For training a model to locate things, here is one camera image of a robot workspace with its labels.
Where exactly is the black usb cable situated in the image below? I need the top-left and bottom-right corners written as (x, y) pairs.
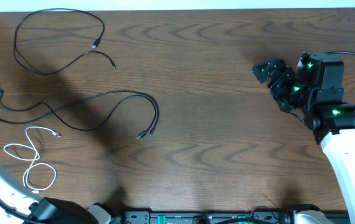
top-left (13, 8), bottom-right (117, 76)
top-left (0, 90), bottom-right (160, 140)

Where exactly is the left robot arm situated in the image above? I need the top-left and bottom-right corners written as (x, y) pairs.
top-left (0, 86), bottom-right (122, 224)

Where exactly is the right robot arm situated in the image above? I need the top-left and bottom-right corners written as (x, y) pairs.
top-left (252, 51), bottom-right (355, 223)

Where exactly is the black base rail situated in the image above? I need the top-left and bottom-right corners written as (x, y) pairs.
top-left (122, 210), bottom-right (292, 224)

